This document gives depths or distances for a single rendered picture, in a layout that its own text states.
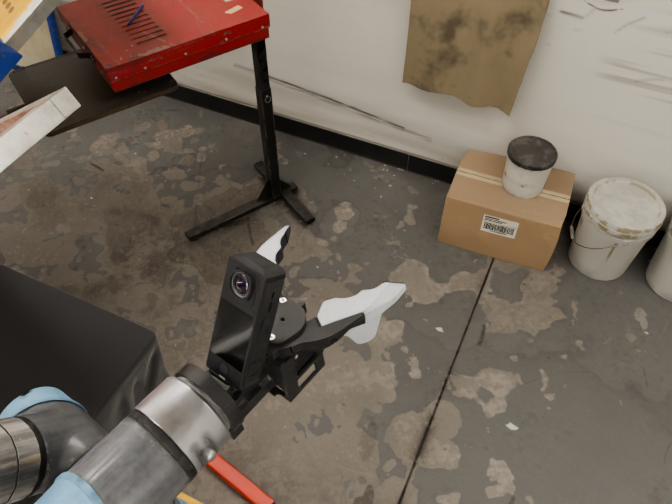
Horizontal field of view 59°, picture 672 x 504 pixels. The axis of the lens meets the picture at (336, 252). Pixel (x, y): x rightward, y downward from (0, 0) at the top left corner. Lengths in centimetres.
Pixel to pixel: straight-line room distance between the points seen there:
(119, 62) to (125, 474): 164
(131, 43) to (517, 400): 187
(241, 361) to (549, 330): 224
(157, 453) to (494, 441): 196
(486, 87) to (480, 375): 119
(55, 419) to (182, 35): 161
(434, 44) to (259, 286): 224
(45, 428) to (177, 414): 17
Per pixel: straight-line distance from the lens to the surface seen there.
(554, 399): 252
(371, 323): 57
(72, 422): 65
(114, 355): 146
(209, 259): 281
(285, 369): 54
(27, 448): 61
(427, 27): 263
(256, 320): 49
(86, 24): 225
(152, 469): 50
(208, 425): 51
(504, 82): 269
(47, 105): 108
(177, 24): 216
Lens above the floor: 214
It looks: 50 degrees down
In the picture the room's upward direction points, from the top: straight up
